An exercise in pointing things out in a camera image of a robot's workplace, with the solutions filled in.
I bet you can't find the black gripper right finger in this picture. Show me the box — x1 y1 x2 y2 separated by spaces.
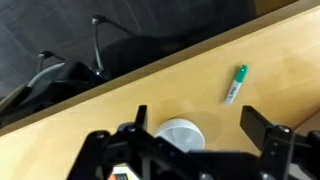
239 105 275 152

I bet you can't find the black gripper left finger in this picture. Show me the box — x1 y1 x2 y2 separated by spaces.
134 104 148 131

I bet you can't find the green capped white marker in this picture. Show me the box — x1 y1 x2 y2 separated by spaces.
223 64 249 106

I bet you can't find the white bowl shaped cup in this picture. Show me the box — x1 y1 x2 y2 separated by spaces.
155 118 206 153

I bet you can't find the black office chair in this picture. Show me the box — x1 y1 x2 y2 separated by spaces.
0 14 188 129

